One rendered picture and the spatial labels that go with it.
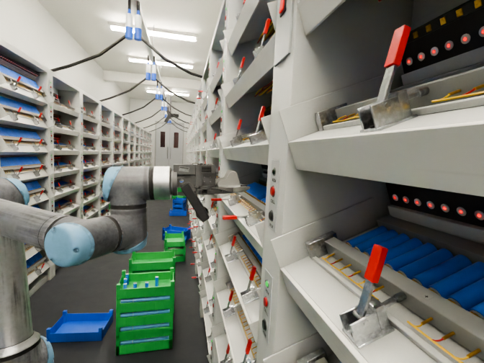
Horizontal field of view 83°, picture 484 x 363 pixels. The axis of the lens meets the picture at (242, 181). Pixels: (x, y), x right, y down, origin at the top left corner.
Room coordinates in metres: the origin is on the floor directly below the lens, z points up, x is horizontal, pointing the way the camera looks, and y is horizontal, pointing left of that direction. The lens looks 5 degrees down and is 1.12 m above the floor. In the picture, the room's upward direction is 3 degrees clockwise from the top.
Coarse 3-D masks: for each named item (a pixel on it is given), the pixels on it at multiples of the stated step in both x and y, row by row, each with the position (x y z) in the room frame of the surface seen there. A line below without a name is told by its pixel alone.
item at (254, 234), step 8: (248, 176) 1.13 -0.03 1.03; (256, 176) 1.14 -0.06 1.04; (264, 176) 1.10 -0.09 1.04; (224, 200) 1.05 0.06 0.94; (224, 208) 1.11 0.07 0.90; (232, 208) 0.89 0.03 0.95; (240, 208) 0.86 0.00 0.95; (248, 208) 0.83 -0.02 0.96; (240, 224) 0.75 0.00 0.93; (256, 224) 0.52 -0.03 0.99; (248, 232) 0.64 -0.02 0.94; (256, 232) 0.61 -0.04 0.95; (248, 240) 0.69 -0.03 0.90; (256, 240) 0.57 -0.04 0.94; (256, 248) 0.61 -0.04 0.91
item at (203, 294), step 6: (204, 294) 1.80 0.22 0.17; (204, 300) 1.76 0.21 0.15; (204, 306) 1.69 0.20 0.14; (204, 312) 1.61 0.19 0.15; (204, 318) 1.56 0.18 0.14; (210, 324) 1.49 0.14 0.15; (210, 330) 1.44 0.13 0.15; (210, 336) 1.36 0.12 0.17; (210, 342) 1.35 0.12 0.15; (210, 348) 1.31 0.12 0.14; (210, 354) 1.20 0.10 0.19
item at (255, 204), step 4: (240, 192) 0.97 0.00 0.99; (244, 192) 0.95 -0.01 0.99; (244, 196) 0.90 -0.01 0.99; (248, 196) 0.88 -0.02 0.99; (240, 200) 0.91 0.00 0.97; (244, 200) 0.90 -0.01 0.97; (248, 200) 0.83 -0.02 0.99; (252, 200) 0.81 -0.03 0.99; (256, 200) 0.79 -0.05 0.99; (248, 204) 0.84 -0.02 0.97; (252, 204) 0.79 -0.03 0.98; (256, 204) 0.75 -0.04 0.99; (260, 204) 0.74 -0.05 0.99; (252, 208) 0.77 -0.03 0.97; (256, 208) 0.75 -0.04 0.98; (260, 208) 0.70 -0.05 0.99; (264, 208) 0.69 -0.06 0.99; (264, 212) 0.67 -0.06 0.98; (264, 216) 0.68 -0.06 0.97
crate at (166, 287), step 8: (144, 272) 1.63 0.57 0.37; (152, 272) 1.64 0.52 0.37; (160, 272) 1.65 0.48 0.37; (168, 272) 1.67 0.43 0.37; (120, 280) 1.52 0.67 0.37; (136, 280) 1.62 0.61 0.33; (144, 280) 1.63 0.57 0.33; (152, 280) 1.64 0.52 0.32; (160, 280) 1.64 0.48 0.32; (168, 280) 1.65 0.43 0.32; (120, 288) 1.42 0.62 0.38; (128, 288) 1.53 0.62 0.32; (136, 288) 1.43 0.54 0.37; (144, 288) 1.44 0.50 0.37; (152, 288) 1.45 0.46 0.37; (160, 288) 1.47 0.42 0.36; (168, 288) 1.48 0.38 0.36; (120, 296) 1.41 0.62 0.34; (128, 296) 1.42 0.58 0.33; (136, 296) 1.43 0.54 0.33; (144, 296) 1.44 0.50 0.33; (152, 296) 1.46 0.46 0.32
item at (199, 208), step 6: (186, 186) 0.74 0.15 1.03; (186, 192) 0.73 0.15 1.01; (192, 192) 0.74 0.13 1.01; (192, 198) 0.74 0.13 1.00; (198, 198) 0.76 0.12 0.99; (192, 204) 0.74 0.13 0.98; (198, 204) 0.74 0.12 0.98; (198, 210) 0.74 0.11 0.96; (204, 210) 0.74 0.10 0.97; (198, 216) 0.75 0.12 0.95; (204, 216) 0.74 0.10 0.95
